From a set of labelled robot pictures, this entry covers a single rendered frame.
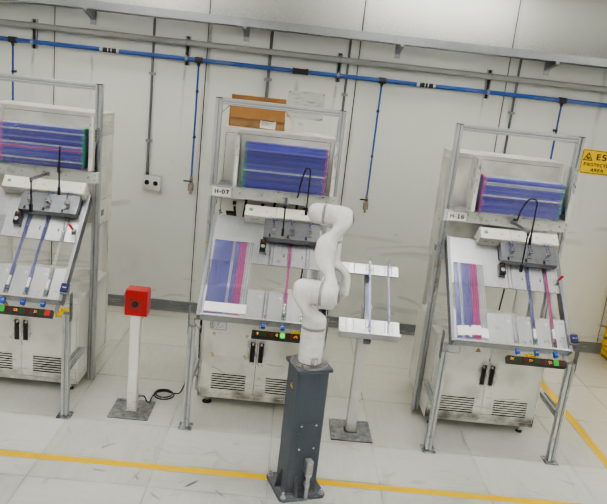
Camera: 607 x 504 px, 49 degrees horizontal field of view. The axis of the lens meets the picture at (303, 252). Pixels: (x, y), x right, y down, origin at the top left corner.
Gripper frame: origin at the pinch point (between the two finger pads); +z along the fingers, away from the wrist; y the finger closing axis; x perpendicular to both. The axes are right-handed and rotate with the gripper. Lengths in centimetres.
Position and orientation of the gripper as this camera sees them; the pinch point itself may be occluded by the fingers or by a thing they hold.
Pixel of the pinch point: (323, 309)
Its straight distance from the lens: 374.7
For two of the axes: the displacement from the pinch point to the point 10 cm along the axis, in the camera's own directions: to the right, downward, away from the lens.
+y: 9.9, 1.0, 0.3
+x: 0.7, -8.3, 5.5
